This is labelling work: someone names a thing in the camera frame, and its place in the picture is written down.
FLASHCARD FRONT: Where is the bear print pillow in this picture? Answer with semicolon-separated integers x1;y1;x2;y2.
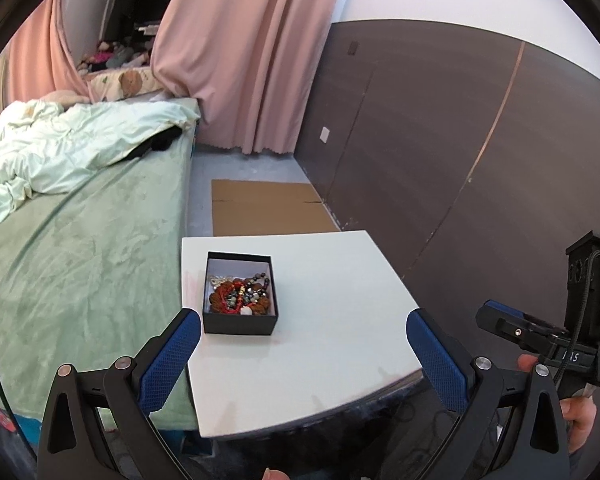
87;65;167;102

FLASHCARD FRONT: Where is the red string bracelet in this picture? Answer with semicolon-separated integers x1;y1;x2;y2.
211;284;242;314

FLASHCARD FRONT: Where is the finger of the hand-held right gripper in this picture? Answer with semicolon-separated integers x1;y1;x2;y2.
475;306;561;356
481;299;571;337

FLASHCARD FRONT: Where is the pile of plush toys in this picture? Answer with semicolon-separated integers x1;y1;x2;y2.
77;39;154;74

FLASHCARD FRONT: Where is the wide pink curtain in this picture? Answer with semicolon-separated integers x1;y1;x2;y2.
150;0;349;156

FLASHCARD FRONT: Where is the person's right hand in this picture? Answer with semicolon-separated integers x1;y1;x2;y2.
517;354;600;456

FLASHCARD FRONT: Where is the black bead bracelet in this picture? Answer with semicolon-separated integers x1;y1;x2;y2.
229;287;262;307

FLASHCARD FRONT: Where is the black jewelry box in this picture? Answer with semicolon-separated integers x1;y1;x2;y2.
201;251;279;336

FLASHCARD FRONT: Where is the bed with green sheet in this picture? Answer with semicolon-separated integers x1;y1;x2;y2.
0;96;202;433

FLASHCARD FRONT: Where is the draped pink curtain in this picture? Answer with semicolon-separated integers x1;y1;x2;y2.
5;0;92;106

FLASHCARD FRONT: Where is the braided black gripper cable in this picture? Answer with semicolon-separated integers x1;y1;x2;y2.
554;249;600;392

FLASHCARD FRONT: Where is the light green duvet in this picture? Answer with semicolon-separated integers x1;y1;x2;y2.
0;97;202;252

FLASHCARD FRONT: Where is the flat brown cardboard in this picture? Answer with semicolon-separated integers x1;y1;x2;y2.
211;179;342;237

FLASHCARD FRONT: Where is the large brown bead bracelet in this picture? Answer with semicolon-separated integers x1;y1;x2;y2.
208;279;274;317

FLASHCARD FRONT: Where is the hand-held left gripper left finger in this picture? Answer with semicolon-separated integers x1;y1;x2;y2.
36;307;203;480

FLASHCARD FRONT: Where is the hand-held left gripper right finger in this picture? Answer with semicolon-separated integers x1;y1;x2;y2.
406;307;572;480

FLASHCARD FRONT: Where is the black garment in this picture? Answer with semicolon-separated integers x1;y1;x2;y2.
129;127;184;162

